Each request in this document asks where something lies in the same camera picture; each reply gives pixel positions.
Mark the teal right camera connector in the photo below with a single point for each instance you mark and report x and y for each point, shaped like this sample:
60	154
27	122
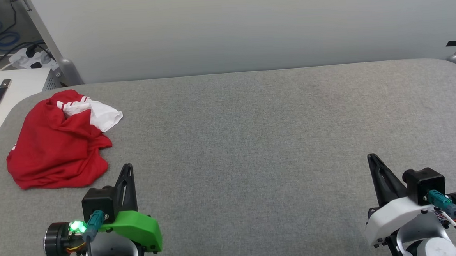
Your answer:
439	199

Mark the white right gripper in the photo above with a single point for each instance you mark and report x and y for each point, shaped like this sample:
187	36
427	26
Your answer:
392	217

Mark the teal camera connector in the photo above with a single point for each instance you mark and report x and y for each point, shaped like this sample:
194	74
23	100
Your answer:
439	199
94	224

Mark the white power supply box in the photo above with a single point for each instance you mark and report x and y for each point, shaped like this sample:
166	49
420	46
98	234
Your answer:
15	84

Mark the white power strip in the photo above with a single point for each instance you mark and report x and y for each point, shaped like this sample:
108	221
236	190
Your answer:
33	60

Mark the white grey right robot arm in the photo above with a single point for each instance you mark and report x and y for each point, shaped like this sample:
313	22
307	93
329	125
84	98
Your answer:
429	242

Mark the teal left camera connector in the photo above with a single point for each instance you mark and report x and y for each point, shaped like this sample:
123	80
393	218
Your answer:
94	224

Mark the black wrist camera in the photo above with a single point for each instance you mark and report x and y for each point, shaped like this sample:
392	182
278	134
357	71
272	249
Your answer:
97	201
424	182

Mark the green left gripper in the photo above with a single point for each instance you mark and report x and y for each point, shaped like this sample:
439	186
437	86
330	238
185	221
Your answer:
139	228

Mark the red and white basketball jersey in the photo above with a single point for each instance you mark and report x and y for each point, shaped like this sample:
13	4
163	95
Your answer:
53	152

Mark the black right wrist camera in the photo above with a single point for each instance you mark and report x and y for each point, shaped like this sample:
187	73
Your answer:
424	182

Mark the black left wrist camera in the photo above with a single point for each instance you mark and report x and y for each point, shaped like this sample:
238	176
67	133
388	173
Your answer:
97	201

